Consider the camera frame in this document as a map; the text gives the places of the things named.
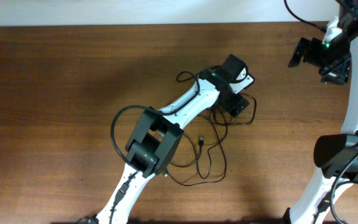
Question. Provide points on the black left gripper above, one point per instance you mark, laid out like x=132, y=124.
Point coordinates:
x=237, y=104

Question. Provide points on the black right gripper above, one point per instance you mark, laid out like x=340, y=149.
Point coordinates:
x=305, y=50

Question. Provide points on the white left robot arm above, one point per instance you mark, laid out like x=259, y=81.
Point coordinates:
x=157, y=134

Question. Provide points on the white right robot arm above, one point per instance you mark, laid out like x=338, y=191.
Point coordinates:
x=336, y=155

